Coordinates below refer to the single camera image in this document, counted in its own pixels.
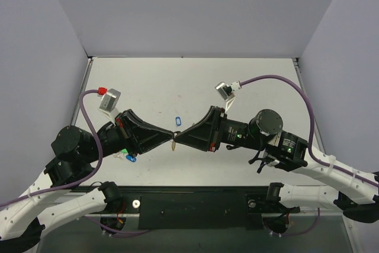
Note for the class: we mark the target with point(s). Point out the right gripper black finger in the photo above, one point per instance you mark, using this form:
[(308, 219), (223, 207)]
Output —
[(203, 126), (196, 141)]

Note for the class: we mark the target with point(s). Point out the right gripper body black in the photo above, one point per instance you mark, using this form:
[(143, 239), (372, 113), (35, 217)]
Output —
[(215, 129)]

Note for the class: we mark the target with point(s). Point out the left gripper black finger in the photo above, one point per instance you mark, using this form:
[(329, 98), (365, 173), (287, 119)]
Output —
[(140, 128), (146, 140)]

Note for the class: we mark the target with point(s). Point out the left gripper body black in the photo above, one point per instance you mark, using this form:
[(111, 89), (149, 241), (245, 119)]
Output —
[(125, 133)]

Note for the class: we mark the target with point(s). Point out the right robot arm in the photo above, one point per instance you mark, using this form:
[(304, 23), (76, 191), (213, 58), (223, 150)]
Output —
[(352, 192)]

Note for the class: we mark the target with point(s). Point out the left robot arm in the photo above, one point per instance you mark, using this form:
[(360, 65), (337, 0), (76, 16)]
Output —
[(27, 218)]

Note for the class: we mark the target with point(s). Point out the solid blue key tag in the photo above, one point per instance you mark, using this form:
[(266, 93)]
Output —
[(131, 158)]

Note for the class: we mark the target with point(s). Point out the blue outlined key tag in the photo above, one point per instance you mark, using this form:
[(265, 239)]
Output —
[(178, 121)]

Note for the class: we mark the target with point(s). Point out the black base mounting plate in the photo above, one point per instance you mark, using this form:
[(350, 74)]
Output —
[(199, 207)]

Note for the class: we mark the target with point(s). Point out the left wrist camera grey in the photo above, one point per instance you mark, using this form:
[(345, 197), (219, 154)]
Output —
[(109, 100)]

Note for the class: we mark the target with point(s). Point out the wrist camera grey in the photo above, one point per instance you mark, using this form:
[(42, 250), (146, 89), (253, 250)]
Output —
[(109, 100), (225, 91)]

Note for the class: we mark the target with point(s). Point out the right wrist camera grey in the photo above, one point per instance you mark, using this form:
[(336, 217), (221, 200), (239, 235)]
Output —
[(225, 91)]

